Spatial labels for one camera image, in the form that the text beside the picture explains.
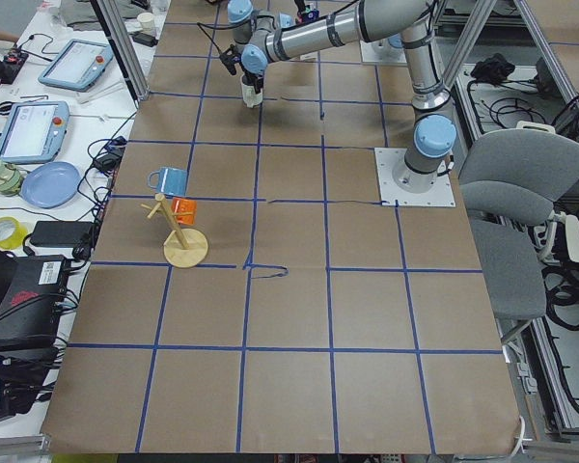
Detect orange mug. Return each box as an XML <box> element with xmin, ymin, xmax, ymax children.
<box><xmin>171</xmin><ymin>197</ymin><xmax>197</xmax><ymax>226</ymax></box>

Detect blue plate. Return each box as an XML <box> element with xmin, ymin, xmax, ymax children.
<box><xmin>20</xmin><ymin>161</ymin><xmax>81</xmax><ymax>208</ymax></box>

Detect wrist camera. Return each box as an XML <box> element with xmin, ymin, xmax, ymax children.
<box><xmin>294</xmin><ymin>0</ymin><xmax>319</xmax><ymax>24</ymax></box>
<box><xmin>219</xmin><ymin>44</ymin><xmax>240</xmax><ymax>76</ymax></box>

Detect yellow tape roll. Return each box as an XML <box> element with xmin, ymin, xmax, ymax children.
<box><xmin>0</xmin><ymin>217</ymin><xmax>28</xmax><ymax>250</ymax></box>

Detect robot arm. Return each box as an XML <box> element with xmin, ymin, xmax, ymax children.
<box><xmin>227</xmin><ymin>0</ymin><xmax>294</xmax><ymax>47</ymax></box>
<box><xmin>228</xmin><ymin>1</ymin><xmax>456</xmax><ymax>180</ymax></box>

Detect blue mug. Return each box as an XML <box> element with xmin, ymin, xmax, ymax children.
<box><xmin>148</xmin><ymin>167</ymin><xmax>188</xmax><ymax>197</ymax></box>

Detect white mug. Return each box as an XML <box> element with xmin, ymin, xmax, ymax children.
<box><xmin>240</xmin><ymin>74</ymin><xmax>263</xmax><ymax>108</ymax></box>

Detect blue teach pendant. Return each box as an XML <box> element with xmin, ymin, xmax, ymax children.
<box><xmin>0</xmin><ymin>101</ymin><xmax>70</xmax><ymax>164</ymax></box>
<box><xmin>38</xmin><ymin>39</ymin><xmax>114</xmax><ymax>92</ymax></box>

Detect wooden mug tree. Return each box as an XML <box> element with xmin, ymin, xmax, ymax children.
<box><xmin>141</xmin><ymin>193</ymin><xmax>208</xmax><ymax>268</ymax></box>

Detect aluminium frame post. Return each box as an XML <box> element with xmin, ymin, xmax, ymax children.
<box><xmin>90</xmin><ymin>0</ymin><xmax>150</xmax><ymax>102</ymax></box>

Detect black computer box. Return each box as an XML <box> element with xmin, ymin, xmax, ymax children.
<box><xmin>0</xmin><ymin>255</ymin><xmax>68</xmax><ymax>351</ymax></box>

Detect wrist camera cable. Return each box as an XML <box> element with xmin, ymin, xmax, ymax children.
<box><xmin>196</xmin><ymin>21</ymin><xmax>237</xmax><ymax>62</ymax></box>

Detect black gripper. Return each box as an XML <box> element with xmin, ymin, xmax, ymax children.
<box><xmin>241</xmin><ymin>68</ymin><xmax>264</xmax><ymax>93</ymax></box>

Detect black power adapter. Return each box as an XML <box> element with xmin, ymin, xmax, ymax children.
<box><xmin>29</xmin><ymin>221</ymin><xmax>93</xmax><ymax>248</ymax></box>

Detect grey office chair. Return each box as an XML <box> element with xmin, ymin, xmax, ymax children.
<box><xmin>458</xmin><ymin>128</ymin><xmax>579</xmax><ymax>344</ymax></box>

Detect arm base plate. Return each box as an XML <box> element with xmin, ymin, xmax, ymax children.
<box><xmin>374</xmin><ymin>148</ymin><xmax>455</xmax><ymax>207</ymax></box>
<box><xmin>360</xmin><ymin>35</ymin><xmax>406</xmax><ymax>66</ymax></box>

